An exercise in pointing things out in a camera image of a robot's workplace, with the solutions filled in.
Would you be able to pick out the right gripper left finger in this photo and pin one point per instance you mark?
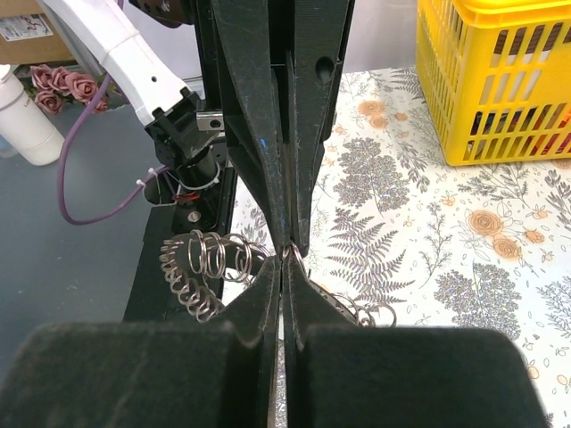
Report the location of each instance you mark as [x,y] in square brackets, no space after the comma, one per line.
[153,374]

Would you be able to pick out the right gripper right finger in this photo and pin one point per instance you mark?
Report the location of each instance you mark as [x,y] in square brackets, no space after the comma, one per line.
[341,375]

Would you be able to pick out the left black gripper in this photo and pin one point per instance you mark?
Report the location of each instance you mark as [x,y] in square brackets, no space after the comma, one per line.
[274,68]

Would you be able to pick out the metal disc keyring holder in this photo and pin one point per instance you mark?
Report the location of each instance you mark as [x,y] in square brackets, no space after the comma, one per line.
[189,261]

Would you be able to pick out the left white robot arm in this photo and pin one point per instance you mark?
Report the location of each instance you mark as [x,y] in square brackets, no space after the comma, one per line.
[164,104]

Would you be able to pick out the floral table mat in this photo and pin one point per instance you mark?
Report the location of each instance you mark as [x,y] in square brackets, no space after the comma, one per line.
[416,241]

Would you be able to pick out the yellow plastic basket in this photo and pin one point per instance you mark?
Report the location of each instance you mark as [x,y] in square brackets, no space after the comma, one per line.
[496,78]

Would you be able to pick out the pink artificial roses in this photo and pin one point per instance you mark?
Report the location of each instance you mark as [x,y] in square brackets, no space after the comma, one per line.
[56,87]

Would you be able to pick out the cardboard box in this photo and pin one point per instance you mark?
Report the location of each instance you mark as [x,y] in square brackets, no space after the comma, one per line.
[28,36]

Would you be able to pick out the white plastic bottle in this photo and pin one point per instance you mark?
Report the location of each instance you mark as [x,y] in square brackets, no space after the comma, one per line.
[24,126]

